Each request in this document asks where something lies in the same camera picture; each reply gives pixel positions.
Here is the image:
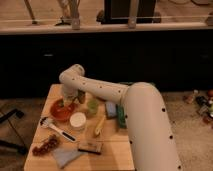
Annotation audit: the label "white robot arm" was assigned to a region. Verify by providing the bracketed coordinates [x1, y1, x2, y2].
[59, 64, 183, 171]

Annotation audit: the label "red bowl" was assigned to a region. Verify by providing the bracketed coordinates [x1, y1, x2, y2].
[50, 99, 76, 122]

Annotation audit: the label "dark metal cup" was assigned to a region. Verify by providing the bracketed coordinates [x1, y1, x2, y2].
[77, 91, 86, 104]

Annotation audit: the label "blue sponge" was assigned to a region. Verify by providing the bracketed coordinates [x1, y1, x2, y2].
[105, 101, 117, 118]

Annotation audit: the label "yellow banana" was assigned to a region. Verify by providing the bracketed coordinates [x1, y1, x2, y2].
[94, 115, 106, 136]

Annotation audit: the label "green plastic bin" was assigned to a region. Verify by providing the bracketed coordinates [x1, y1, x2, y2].
[116, 81, 156, 130]

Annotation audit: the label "bunch of red grapes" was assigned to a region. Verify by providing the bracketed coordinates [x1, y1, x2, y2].
[32, 135, 60, 156]

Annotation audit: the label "wooden brush block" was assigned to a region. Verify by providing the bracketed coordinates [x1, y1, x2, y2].
[78, 141, 103, 155]

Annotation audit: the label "blue grey cloth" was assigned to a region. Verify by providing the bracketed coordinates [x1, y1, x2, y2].
[52, 148, 82, 169]

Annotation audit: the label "black stand legs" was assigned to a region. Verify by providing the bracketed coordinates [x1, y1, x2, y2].
[0, 108, 29, 156]

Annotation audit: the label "white handled kitchen tool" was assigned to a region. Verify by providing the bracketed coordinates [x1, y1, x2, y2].
[40, 117, 76, 142]

